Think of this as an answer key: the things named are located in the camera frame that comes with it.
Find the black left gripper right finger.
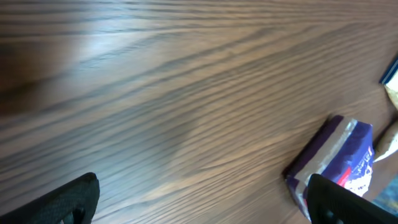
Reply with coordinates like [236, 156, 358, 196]
[307, 174, 397, 224]

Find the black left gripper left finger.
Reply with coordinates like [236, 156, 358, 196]
[1, 172, 100, 224]

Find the red purple tissue pack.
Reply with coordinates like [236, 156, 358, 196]
[282, 115, 374, 219]

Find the white floral cream tube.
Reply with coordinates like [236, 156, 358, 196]
[373, 121, 397, 162]

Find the yellow orange snack bag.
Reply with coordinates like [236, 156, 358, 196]
[379, 56, 398, 109]

